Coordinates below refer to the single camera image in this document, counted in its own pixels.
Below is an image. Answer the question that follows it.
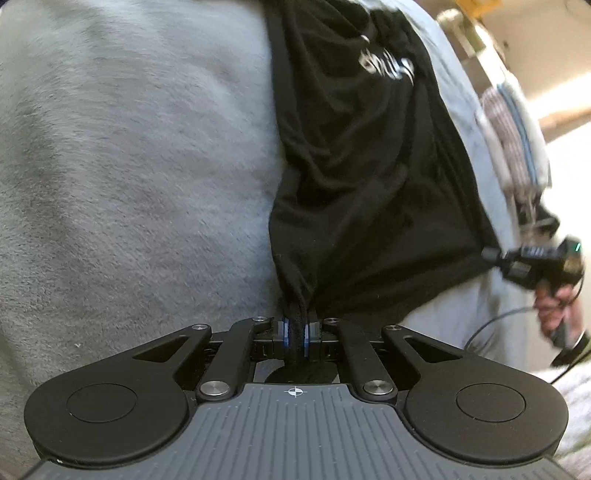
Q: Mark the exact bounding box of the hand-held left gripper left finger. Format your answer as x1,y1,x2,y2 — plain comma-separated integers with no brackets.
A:
111,316,291,402

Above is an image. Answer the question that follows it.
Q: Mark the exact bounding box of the white bedpost finial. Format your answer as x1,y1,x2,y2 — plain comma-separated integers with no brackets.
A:
436,9,478,58

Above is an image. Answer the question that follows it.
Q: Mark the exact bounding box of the light blue folded garment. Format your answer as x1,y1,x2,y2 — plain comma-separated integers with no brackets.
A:
501,85,539,183

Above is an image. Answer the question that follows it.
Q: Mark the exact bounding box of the grey-blue blanket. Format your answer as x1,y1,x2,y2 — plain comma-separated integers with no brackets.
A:
0,0,561,444

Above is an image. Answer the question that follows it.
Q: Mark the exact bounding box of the white fluffy robe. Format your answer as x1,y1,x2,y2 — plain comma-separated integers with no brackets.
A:
549,367,591,469

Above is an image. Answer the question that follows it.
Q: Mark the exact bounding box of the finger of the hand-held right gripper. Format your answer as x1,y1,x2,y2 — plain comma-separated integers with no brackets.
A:
481,247,509,274

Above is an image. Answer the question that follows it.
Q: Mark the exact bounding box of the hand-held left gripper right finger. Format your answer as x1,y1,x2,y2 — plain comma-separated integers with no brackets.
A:
302,316,481,402

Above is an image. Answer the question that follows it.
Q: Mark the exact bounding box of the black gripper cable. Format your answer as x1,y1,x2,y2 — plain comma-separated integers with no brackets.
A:
464,307,591,384

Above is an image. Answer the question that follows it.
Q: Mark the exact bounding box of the person's right hand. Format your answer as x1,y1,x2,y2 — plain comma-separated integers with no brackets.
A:
536,282,583,344

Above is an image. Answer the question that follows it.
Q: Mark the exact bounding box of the black t-shirt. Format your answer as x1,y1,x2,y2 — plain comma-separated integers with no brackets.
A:
261,0,502,384

